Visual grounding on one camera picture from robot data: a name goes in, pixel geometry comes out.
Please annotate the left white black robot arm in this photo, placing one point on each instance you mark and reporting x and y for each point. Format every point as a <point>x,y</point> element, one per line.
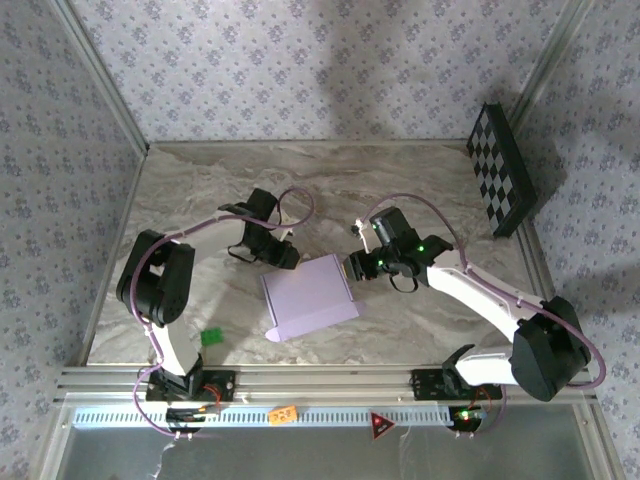
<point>172,345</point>

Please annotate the red triangle sticker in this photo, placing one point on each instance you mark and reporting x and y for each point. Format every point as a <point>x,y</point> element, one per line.
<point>380,426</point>

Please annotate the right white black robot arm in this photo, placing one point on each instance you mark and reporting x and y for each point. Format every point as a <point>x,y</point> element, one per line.
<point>480,295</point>

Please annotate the black controller board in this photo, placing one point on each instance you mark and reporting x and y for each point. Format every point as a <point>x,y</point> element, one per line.
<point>185,415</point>
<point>467,417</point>

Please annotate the grey metal sheet panel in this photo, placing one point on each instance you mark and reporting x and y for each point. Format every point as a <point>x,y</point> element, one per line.
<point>320,455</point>

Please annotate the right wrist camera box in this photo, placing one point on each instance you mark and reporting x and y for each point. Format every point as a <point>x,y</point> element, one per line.
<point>390,225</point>

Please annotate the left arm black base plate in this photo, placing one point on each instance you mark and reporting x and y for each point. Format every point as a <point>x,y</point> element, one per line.
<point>225,387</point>

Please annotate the orange paper label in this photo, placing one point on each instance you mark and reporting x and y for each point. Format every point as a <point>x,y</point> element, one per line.
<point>283,416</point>

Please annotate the aluminium front rail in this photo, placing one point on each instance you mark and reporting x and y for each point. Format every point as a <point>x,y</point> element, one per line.
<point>320,382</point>

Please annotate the aluminium corner post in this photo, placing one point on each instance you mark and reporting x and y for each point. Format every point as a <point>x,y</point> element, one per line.
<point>102,75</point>
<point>556,50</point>

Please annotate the large green toy brick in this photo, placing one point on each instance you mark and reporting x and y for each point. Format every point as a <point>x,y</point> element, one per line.
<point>211,336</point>

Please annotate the white lavender paper box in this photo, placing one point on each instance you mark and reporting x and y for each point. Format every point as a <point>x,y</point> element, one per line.
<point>310,295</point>

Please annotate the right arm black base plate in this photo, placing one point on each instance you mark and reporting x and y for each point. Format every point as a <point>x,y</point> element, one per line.
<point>425,385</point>

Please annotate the black white checkerboard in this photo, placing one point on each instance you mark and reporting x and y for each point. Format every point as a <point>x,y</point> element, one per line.
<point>492,160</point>

